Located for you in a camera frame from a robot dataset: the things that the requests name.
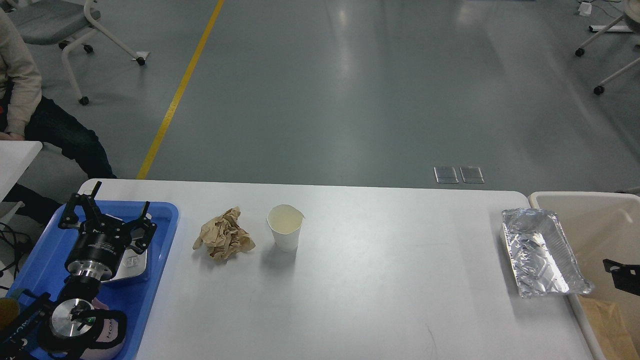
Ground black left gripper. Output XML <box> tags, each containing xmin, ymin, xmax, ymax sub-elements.
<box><xmin>58</xmin><ymin>181</ymin><xmax>157</xmax><ymax>281</ymax></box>

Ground stainless steel rectangular dish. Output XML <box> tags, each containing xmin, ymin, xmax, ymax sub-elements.
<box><xmin>101</xmin><ymin>249</ymin><xmax>150</xmax><ymax>287</ymax></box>

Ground pink mug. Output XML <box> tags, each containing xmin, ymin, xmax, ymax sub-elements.
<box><xmin>83</xmin><ymin>298</ymin><xmax>124</xmax><ymax>360</ymax></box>

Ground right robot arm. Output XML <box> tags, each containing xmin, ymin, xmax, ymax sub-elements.
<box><xmin>602</xmin><ymin>259</ymin><xmax>640</xmax><ymax>296</ymax></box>

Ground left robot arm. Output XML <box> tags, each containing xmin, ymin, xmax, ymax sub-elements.
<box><xmin>1</xmin><ymin>181</ymin><xmax>157</xmax><ymax>360</ymax></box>

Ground person in beige sweater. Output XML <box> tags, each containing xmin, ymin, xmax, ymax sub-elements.
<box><xmin>0</xmin><ymin>10</ymin><xmax>118</xmax><ymax>226</ymax></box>

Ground blue plastic tray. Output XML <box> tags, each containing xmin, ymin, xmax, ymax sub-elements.
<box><xmin>9</xmin><ymin>202</ymin><xmax>179</xmax><ymax>360</ymax></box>

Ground white side table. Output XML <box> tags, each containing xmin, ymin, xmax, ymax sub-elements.
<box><xmin>0</xmin><ymin>140</ymin><xmax>42</xmax><ymax>200</ymax></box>

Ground crumpled brown paper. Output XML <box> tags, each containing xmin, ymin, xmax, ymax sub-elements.
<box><xmin>192</xmin><ymin>206</ymin><xmax>256</xmax><ymax>262</ymax></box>

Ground dark blue mug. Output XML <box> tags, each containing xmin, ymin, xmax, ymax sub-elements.
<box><xmin>0</xmin><ymin>288</ymin><xmax>51</xmax><ymax>360</ymax></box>

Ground white paper cup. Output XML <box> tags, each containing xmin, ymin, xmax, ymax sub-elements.
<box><xmin>266</xmin><ymin>203</ymin><xmax>306</xmax><ymax>252</ymax></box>

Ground grey office chair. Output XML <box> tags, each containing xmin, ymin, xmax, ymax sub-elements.
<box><xmin>1</xmin><ymin>0</ymin><xmax>148</xmax><ymax>106</ymax></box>

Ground floor outlet plate left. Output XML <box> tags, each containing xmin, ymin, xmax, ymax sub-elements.
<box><xmin>433</xmin><ymin>166</ymin><xmax>460</xmax><ymax>184</ymax></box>

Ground floor outlet plate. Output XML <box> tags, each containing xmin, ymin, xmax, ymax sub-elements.
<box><xmin>459</xmin><ymin>166</ymin><xmax>486</xmax><ymax>184</ymax></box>
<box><xmin>433</xmin><ymin>166</ymin><xmax>460</xmax><ymax>184</ymax></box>

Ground floor outlet plate right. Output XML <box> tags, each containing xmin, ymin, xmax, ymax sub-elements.
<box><xmin>459</xmin><ymin>166</ymin><xmax>486</xmax><ymax>184</ymax></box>

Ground aluminium foil tray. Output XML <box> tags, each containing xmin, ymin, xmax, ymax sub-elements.
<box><xmin>502</xmin><ymin>208</ymin><xmax>595</xmax><ymax>299</ymax></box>

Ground beige plastic bin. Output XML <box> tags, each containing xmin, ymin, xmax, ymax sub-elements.
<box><xmin>529</xmin><ymin>191</ymin><xmax>640</xmax><ymax>360</ymax></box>

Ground brown paper in bin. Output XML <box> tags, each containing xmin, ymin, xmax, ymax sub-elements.
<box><xmin>578</xmin><ymin>296</ymin><xmax>639</xmax><ymax>360</ymax></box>

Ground white chair base right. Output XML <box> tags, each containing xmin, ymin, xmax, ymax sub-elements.
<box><xmin>575</xmin><ymin>0</ymin><xmax>640</xmax><ymax>96</ymax></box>

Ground black cables at left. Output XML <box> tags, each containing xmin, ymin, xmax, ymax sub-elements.
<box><xmin>0</xmin><ymin>222</ymin><xmax>32</xmax><ymax>291</ymax></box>

